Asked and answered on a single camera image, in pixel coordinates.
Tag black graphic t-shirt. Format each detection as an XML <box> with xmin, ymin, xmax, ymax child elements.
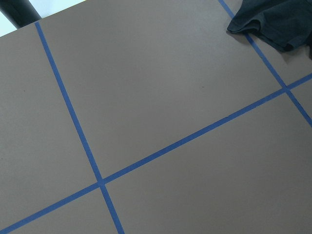
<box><xmin>227</xmin><ymin>0</ymin><xmax>312</xmax><ymax>52</ymax></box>

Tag black bottle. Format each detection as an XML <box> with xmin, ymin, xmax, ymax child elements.
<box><xmin>0</xmin><ymin>0</ymin><xmax>41</xmax><ymax>29</ymax></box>

